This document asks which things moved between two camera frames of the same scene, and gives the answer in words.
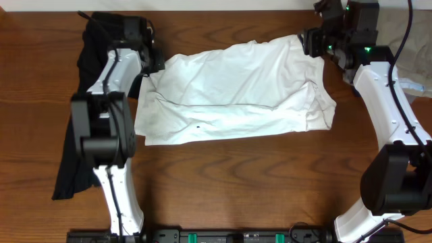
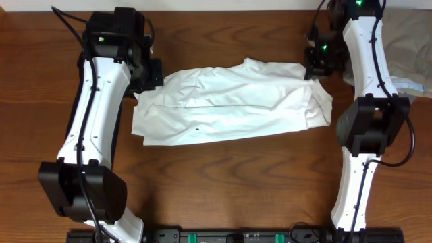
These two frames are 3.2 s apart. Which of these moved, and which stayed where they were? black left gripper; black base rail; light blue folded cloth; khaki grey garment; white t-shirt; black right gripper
Moved: black right gripper; black left gripper; white t-shirt
Stayed: light blue folded cloth; khaki grey garment; black base rail
